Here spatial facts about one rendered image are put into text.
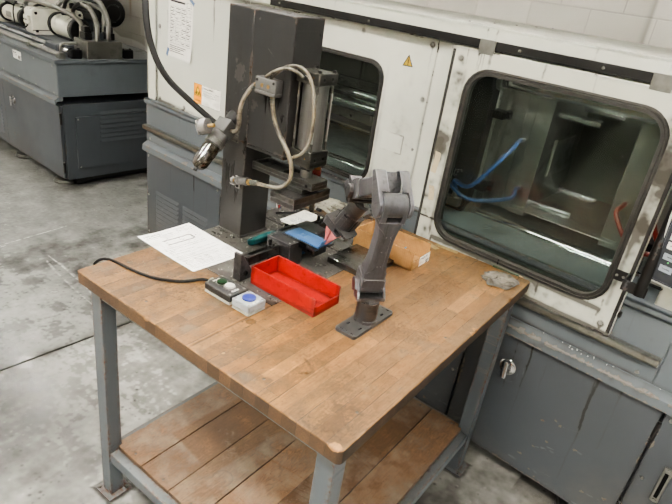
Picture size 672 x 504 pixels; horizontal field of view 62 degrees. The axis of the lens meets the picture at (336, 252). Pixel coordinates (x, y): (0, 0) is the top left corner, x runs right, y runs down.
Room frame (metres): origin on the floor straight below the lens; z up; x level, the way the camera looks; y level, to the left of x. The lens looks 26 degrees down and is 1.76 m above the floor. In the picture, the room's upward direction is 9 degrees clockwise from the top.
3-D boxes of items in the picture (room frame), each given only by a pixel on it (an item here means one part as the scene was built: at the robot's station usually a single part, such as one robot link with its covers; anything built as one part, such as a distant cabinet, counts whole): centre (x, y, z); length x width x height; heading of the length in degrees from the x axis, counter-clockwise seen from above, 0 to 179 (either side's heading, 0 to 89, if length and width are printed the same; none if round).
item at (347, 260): (1.72, -0.09, 0.91); 0.17 x 0.16 x 0.02; 146
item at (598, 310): (1.83, -0.63, 1.21); 0.86 x 0.10 x 0.79; 53
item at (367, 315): (1.36, -0.11, 0.94); 0.20 x 0.07 x 0.08; 146
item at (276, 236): (1.72, 0.13, 0.98); 0.20 x 0.10 x 0.01; 146
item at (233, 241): (1.78, 0.18, 0.88); 0.65 x 0.50 x 0.03; 146
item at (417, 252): (1.84, -0.19, 0.93); 0.25 x 0.13 x 0.08; 56
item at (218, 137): (1.77, 0.44, 1.25); 0.19 x 0.07 x 0.19; 146
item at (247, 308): (1.34, 0.22, 0.90); 0.07 x 0.07 x 0.06; 56
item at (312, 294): (1.46, 0.11, 0.93); 0.25 x 0.12 x 0.06; 56
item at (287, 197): (1.74, 0.20, 1.22); 0.26 x 0.18 x 0.30; 56
